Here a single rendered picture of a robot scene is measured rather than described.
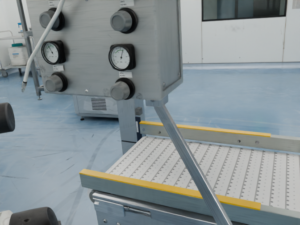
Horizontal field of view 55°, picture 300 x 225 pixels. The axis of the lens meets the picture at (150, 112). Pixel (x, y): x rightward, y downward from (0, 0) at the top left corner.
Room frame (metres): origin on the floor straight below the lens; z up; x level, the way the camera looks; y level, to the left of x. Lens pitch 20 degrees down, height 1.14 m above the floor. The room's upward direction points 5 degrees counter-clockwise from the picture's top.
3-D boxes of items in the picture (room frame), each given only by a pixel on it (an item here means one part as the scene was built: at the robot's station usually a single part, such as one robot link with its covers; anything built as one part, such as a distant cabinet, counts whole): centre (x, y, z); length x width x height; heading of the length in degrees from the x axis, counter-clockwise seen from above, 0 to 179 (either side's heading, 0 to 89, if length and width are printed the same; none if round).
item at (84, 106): (3.23, 0.46, 0.38); 0.63 x 0.57 x 0.76; 71
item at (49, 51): (0.46, 0.14, 1.09); 0.04 x 0.01 x 0.04; 64
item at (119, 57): (0.41, 0.03, 1.08); 0.04 x 0.01 x 0.04; 64
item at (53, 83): (0.46, 0.15, 1.04); 0.03 x 0.02 x 0.04; 64
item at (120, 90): (0.40, 0.04, 1.04); 0.03 x 0.03 x 0.04; 64
